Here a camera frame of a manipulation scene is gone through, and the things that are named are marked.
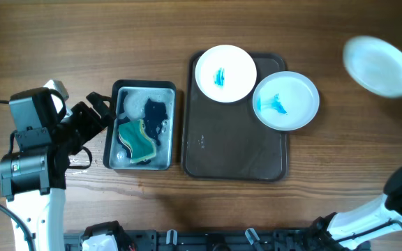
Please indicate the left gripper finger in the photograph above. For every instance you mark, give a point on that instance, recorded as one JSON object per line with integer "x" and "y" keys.
{"x": 105, "y": 117}
{"x": 99, "y": 101}

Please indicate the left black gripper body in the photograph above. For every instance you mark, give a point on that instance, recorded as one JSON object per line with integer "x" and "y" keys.
{"x": 79, "y": 128}

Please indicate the green yellow sponge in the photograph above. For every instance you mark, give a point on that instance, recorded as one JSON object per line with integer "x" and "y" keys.
{"x": 133, "y": 136}

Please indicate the white plate blue smear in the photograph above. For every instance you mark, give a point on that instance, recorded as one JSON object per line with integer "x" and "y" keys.
{"x": 286, "y": 101}

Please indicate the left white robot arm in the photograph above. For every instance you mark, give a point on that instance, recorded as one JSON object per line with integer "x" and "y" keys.
{"x": 33, "y": 179}

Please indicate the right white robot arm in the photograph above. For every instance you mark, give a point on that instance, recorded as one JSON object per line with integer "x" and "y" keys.
{"x": 348, "y": 230}

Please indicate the black soapy water tray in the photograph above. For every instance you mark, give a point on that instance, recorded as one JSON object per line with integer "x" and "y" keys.
{"x": 152, "y": 101}

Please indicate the brown serving tray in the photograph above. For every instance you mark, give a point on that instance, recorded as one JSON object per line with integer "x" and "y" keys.
{"x": 227, "y": 141}

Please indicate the white plate blue streak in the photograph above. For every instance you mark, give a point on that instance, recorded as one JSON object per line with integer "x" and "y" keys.
{"x": 225, "y": 73}

